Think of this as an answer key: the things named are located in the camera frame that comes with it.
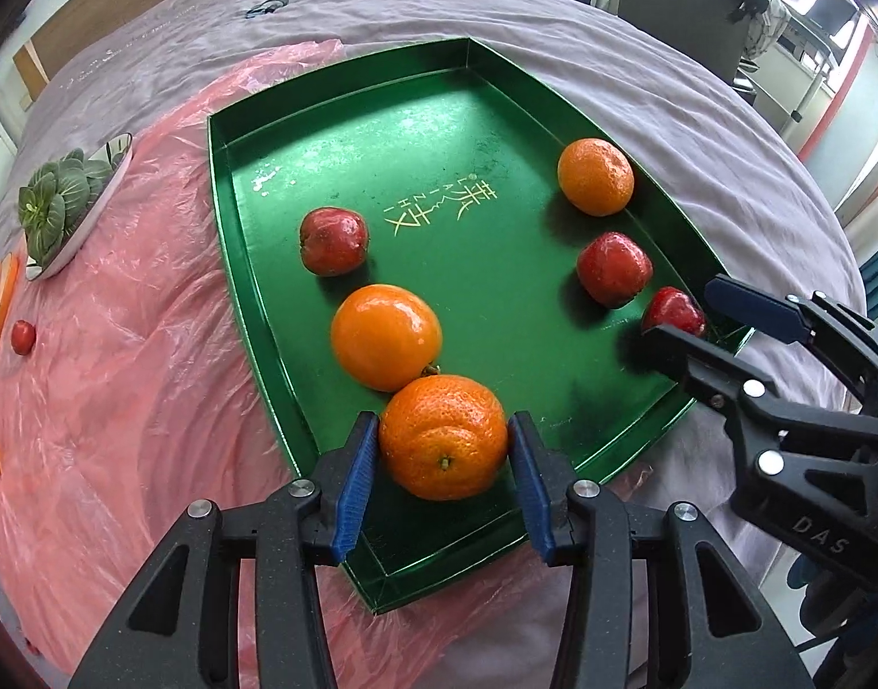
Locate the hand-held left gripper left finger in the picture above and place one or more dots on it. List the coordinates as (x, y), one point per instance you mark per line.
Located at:
(356, 488)

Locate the white enamel plate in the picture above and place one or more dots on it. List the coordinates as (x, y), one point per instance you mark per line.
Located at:
(91, 212)

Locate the red apple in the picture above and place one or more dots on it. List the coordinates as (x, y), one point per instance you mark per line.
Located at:
(673, 310)
(615, 267)
(333, 240)
(23, 337)

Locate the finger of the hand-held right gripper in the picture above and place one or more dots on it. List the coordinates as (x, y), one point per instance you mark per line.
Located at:
(704, 366)
(754, 312)

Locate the desk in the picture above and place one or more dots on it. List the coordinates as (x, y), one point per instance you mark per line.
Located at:
(805, 50)

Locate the smooth orange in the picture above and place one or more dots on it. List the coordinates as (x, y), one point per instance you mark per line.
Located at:
(385, 337)

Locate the green tray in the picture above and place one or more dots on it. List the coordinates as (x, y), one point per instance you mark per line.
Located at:
(482, 265)

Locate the bumpy orange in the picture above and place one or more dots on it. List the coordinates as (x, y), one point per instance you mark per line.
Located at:
(444, 438)

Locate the grey chair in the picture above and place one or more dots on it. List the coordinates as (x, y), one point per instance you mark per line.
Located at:
(676, 7)

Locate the bok choy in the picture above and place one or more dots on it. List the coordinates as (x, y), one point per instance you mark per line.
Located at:
(51, 201)

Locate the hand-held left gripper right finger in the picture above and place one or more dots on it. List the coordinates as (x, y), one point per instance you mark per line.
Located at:
(532, 488)

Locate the orange oval dish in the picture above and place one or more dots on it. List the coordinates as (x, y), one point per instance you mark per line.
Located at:
(6, 301)

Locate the grey white cloth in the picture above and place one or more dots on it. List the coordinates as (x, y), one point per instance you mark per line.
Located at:
(762, 7)

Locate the pink plastic sheet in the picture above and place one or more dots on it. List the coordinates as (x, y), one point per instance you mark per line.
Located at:
(123, 409)

